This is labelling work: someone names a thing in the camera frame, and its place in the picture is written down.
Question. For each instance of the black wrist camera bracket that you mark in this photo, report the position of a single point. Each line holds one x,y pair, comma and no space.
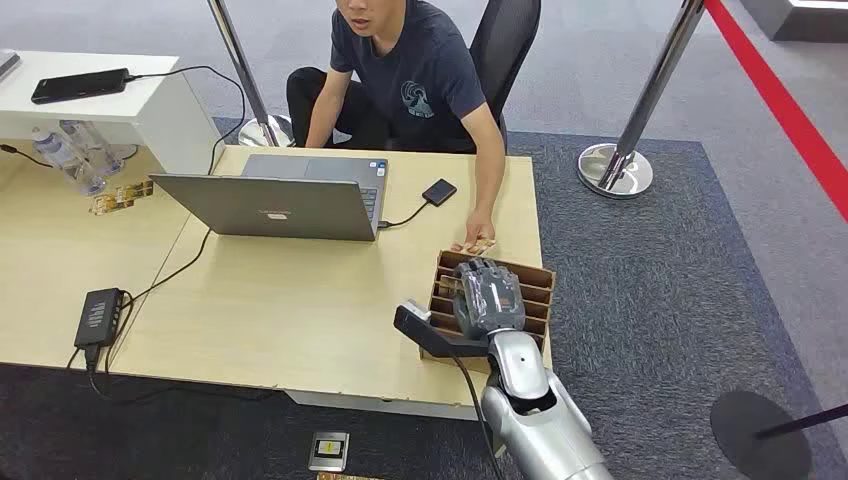
430,334

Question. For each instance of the chrome stanchion post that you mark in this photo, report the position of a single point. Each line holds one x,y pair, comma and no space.
255,99
619,166

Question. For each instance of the person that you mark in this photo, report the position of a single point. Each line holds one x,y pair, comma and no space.
411,73

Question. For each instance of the dark grey floor rug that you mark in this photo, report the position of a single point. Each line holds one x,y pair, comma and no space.
662,278

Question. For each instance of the grey display plinth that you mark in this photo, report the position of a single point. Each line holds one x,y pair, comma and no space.
795,16

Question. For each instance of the black power hub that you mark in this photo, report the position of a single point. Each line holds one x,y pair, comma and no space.
99,318

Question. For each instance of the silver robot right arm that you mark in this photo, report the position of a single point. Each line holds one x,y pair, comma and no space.
538,417

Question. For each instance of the grey laptop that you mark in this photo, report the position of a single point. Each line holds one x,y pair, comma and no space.
278,205

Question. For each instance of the clear plastic water bottle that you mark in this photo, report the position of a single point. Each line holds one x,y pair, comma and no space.
93,142
66,162

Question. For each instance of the brown slotted card holder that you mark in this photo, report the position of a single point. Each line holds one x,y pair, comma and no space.
540,286

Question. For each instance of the grey flat device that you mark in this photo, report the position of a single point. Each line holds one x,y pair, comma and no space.
6,63

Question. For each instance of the black office chair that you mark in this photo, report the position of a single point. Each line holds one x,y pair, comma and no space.
507,46

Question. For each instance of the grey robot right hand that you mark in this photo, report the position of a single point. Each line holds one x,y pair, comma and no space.
489,301

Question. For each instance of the metal floor socket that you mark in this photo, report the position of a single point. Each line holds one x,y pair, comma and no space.
329,452

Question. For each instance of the person's right forearm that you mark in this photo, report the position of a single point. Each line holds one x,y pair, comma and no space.
322,112

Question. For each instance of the person's left hand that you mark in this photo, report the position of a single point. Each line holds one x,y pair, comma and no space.
480,232

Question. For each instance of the black smartphone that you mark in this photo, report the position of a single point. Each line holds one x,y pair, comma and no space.
79,85

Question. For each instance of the white cabinet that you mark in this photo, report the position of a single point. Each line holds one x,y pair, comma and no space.
159,109

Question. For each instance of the person's left forearm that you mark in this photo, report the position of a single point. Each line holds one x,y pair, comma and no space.
491,172

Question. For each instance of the red barrier belt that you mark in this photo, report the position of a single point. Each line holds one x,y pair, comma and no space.
785,106

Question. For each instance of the black external drive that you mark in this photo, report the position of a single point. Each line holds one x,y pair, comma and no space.
439,192

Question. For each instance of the black stanchion base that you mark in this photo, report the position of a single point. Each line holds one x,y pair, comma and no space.
755,437

